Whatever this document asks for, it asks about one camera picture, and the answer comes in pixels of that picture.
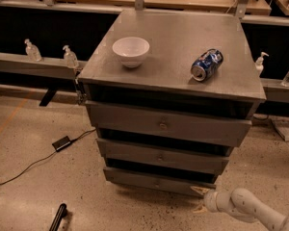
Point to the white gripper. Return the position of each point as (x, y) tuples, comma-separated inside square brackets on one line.
[(210, 200)]

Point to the grey bottom drawer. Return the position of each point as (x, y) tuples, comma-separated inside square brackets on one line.
[(153, 181)]

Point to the grey drawer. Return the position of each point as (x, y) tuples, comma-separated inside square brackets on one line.
[(162, 123), (162, 157), (153, 181)]

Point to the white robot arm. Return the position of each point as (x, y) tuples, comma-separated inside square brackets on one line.
[(242, 205)]

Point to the grey middle drawer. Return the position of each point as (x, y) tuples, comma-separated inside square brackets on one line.
[(162, 157)]

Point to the grey top drawer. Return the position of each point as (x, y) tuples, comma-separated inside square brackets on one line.
[(162, 123)]

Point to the grey wooden drawer cabinet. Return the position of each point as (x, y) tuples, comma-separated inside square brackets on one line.
[(164, 80)]

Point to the grey block on floor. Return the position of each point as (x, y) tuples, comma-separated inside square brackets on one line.
[(282, 127)]

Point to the crushed blue soda can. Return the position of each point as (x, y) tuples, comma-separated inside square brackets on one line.
[(206, 65)]

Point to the white pump bottle right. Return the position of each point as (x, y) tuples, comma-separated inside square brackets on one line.
[(259, 62)]

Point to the black power adapter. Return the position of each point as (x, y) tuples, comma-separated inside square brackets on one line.
[(61, 143)]

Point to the white ceramic bowl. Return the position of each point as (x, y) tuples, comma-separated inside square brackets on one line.
[(131, 51)]

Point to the clear pump bottle near cabinet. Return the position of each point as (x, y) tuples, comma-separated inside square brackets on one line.
[(70, 57)]

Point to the clear pump bottle far left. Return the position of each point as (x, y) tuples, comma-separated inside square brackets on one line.
[(32, 51)]

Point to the black cylindrical handle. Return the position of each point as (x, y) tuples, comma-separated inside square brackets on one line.
[(61, 213)]

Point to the grey metal shelf rail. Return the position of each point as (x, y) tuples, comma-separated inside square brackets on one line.
[(47, 67)]

